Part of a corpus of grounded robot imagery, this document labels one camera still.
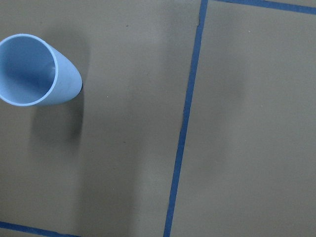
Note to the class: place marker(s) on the light blue plastic cup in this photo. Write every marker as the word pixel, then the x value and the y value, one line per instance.
pixel 33 73

